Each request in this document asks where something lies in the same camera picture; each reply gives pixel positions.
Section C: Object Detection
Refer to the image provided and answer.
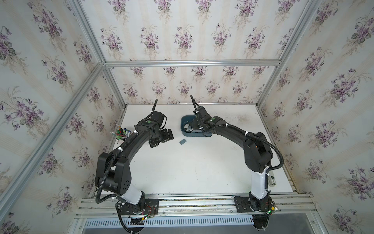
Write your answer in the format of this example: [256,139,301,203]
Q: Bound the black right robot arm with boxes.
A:
[190,96,284,214]

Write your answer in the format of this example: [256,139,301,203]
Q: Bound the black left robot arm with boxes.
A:
[94,100,173,210]

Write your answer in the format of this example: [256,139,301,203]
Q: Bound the teal plastic storage box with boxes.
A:
[181,115,212,137]

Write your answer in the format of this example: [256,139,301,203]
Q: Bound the coloured pens in cup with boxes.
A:
[111,127,132,141]

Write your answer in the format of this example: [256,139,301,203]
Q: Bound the grey black stapler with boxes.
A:
[268,171,277,187]

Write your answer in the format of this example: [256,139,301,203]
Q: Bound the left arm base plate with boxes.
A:
[115,199,160,229]

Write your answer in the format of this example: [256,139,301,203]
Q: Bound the aluminium mounting rail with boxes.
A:
[74,193,318,218]

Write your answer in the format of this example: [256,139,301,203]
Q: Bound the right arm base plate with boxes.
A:
[234,193,279,230]

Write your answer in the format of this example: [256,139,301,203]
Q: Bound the white slotted cable duct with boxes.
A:
[83,215,254,229]

